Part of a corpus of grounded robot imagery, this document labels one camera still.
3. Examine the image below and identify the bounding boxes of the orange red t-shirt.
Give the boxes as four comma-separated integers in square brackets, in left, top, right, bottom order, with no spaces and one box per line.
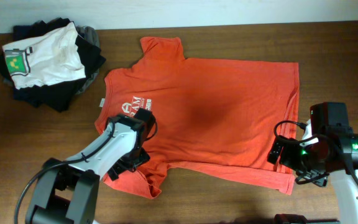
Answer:
[95,37,300,199]

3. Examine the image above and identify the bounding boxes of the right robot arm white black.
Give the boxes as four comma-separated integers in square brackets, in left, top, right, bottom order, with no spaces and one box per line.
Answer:
[267,134,358,223]

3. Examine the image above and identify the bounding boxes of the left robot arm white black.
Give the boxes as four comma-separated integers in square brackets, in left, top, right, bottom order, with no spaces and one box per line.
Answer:
[24,110,157,223]

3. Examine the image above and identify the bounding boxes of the black folded garment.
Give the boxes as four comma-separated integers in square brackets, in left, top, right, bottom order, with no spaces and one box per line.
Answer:
[13,17,106,112]

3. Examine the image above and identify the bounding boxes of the navy folded garment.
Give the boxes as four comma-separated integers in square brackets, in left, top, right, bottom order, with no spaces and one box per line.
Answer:
[13,88,42,108]

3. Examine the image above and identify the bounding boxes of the white folded t-shirt green print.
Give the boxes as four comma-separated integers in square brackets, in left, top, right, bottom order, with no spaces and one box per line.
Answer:
[2,22,86,89]

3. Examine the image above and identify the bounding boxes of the grey folded garment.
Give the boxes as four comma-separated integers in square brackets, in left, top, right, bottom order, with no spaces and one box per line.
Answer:
[76,26,100,95]

